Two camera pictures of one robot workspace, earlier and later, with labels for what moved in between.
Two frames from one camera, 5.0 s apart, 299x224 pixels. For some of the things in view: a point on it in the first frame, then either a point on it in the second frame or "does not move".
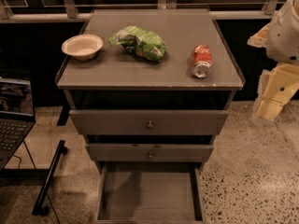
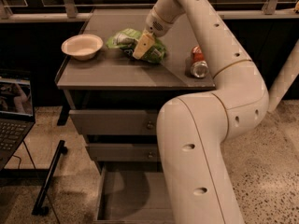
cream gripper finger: x=269 y=104 to x=146 y=40
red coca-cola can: x=202 y=61 does not move
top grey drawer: x=149 y=122 does not move
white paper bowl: x=82 y=47 does not move
